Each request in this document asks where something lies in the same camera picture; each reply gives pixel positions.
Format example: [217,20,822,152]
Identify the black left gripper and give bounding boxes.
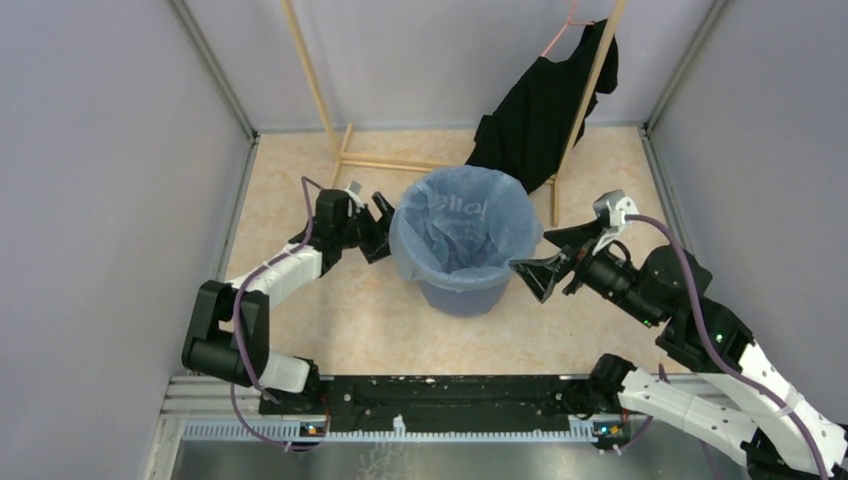
[337,192,419,263]

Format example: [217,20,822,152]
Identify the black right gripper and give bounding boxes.
[507,217,660,327]

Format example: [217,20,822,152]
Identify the light blue plastic trash bag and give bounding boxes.
[389,165,544,292]

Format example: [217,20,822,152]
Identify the blue plastic trash bin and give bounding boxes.
[417,281,509,317]

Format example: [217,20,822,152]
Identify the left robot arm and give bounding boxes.
[181,187,395,414]

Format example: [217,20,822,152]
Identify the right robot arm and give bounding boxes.
[510,214,847,479]

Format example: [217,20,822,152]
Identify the wooden clothes rack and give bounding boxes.
[280,0,629,229]

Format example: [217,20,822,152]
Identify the black t-shirt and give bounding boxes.
[466,20,607,193]

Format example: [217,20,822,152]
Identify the pink clothes hanger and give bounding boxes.
[540,0,595,57]

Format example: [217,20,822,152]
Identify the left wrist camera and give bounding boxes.
[344,180,365,211]

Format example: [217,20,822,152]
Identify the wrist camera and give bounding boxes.
[344,180,365,211]
[592,189,639,255]

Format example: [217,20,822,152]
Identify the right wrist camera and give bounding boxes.
[592,189,639,255]

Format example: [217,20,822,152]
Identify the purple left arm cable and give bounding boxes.
[229,175,329,453]

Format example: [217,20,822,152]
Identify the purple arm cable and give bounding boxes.
[229,175,329,453]
[625,213,833,480]

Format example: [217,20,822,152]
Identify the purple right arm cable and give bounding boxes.
[625,213,833,480]

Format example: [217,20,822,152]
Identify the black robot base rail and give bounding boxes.
[259,375,632,434]

